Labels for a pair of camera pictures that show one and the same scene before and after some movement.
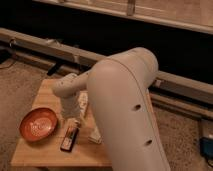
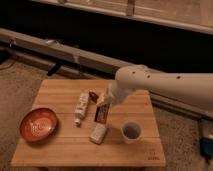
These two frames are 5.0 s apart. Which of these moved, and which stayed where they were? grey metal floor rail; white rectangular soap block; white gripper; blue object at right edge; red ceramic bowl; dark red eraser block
Moved: white gripper; dark red eraser block
Stayed: blue object at right edge; white rectangular soap block; red ceramic bowl; grey metal floor rail
